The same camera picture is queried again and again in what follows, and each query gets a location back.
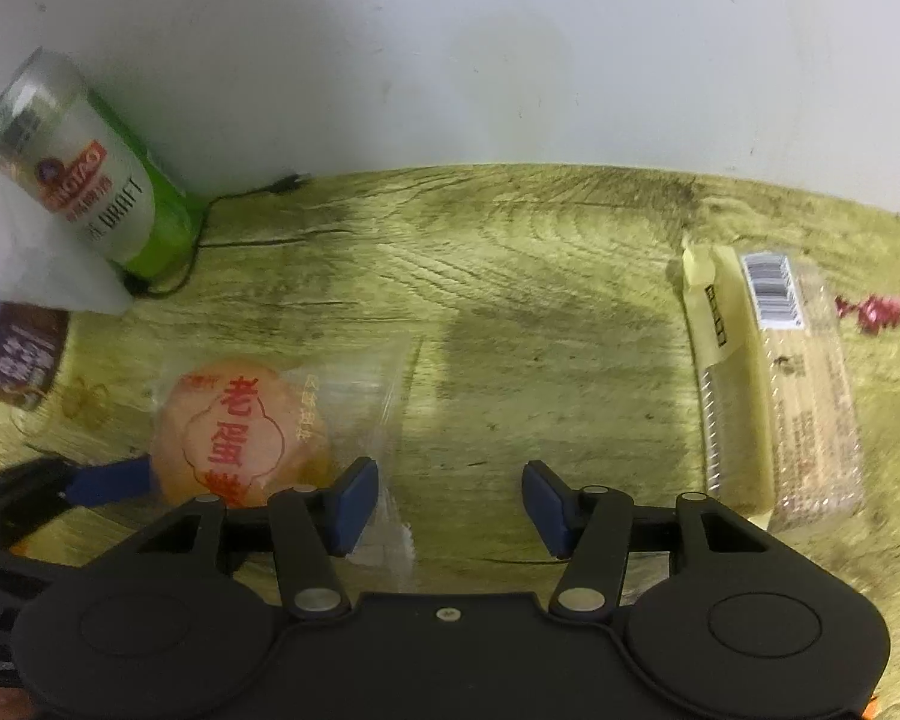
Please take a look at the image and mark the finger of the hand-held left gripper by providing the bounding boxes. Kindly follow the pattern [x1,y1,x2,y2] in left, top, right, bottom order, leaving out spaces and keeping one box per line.
[0,456,157,535]

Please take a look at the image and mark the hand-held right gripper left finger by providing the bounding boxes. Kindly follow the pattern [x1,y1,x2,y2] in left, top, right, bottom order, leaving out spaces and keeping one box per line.
[124,457,380,621]

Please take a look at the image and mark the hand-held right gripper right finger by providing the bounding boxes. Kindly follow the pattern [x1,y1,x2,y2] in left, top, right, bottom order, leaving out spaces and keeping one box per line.
[523,461,770,621]

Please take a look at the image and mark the round pastry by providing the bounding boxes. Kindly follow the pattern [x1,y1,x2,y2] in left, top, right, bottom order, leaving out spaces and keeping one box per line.
[146,337,421,593]

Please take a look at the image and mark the cream cracker packet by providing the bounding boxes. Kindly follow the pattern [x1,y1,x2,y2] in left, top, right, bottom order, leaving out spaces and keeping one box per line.
[679,236,867,530]

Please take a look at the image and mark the wood-pattern desktop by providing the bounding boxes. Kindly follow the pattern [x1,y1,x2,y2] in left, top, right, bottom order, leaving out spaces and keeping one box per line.
[0,163,900,720]

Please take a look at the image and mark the purple-rimmed brown can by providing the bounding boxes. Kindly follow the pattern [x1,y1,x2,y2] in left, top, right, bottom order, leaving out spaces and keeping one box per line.
[0,298,72,412]

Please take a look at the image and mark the white plastic bag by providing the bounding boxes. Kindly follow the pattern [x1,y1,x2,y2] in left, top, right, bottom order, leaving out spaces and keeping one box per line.
[0,157,132,316]

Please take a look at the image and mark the green silver beer can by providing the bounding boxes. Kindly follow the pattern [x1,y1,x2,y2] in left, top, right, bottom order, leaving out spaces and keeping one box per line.
[0,49,207,278]

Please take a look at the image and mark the thin black cable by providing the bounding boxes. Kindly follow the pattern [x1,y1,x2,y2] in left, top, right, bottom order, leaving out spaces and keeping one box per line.
[124,175,308,299]

